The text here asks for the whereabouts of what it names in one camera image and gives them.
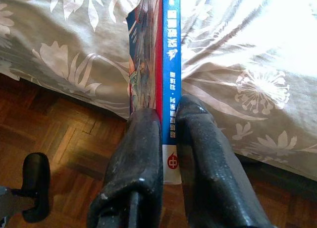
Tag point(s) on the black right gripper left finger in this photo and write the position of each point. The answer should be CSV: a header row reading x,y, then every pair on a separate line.
x,y
133,163

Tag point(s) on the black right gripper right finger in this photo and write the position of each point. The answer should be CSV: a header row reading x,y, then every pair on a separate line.
x,y
210,176

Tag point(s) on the blue spine illustrated book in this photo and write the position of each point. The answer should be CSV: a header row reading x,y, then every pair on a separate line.
x,y
171,64

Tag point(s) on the dark bed base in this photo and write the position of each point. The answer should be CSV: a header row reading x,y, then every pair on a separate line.
x,y
284,178

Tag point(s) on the beige floral bed sheet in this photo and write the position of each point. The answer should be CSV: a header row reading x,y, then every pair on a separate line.
x,y
62,39

